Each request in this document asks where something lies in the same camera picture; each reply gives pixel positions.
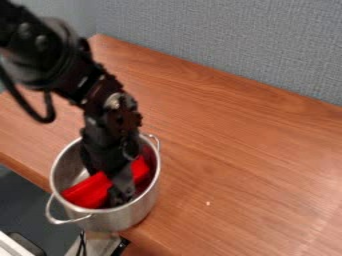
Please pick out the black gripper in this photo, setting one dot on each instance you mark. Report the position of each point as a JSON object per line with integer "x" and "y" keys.
{"x": 107, "y": 153}

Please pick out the red rectangular block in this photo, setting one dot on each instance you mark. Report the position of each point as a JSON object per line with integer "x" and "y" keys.
{"x": 98, "y": 191}

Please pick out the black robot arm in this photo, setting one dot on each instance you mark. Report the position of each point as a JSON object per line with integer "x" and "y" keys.
{"x": 46, "y": 61}

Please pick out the white object bottom left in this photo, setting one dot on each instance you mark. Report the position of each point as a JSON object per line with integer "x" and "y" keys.
{"x": 16, "y": 245}

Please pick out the table leg bracket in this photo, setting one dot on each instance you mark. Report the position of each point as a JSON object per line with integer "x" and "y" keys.
{"x": 98, "y": 245}

